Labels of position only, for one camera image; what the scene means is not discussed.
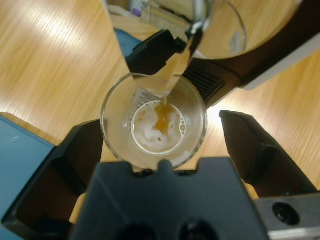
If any white capsule coffee machine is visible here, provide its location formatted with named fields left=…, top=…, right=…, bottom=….
left=101, top=0, right=320, bottom=101

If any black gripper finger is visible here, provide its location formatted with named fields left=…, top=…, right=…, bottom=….
left=219, top=109, right=318, bottom=200
left=1, top=119, right=105, bottom=240

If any teal plastic tray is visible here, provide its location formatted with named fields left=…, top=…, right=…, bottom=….
left=0, top=27, right=141, bottom=240

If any clear glass cup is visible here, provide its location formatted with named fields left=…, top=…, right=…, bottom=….
left=99, top=73, right=208, bottom=170

